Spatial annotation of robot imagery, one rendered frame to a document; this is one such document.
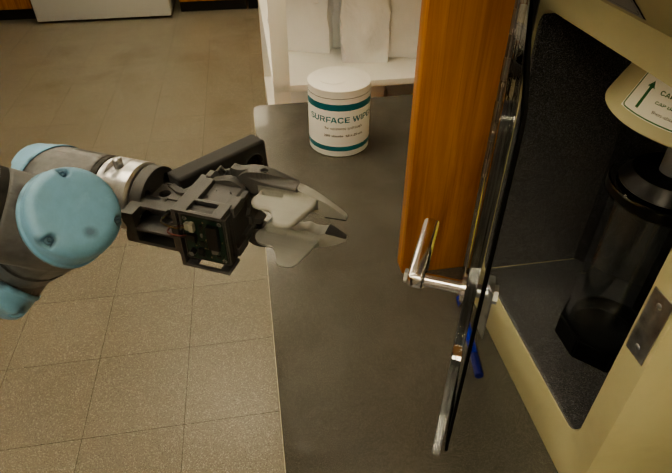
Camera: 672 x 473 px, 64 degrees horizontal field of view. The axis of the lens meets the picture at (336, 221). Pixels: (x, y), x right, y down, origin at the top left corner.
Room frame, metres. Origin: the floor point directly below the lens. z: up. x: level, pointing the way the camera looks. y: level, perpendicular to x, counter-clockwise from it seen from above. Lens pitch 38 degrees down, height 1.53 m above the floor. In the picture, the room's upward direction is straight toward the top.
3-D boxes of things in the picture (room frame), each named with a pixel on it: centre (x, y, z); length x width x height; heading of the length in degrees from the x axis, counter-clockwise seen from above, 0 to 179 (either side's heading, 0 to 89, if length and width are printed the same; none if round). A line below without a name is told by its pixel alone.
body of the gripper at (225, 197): (0.44, 0.14, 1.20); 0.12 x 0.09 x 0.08; 72
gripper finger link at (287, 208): (0.41, 0.04, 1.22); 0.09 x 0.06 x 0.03; 72
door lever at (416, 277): (0.37, -0.10, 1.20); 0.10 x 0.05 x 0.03; 162
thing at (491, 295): (0.33, -0.13, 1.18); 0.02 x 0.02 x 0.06; 72
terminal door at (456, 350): (0.43, -0.15, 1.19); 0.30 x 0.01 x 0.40; 162
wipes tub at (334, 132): (1.04, -0.01, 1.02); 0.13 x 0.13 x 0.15
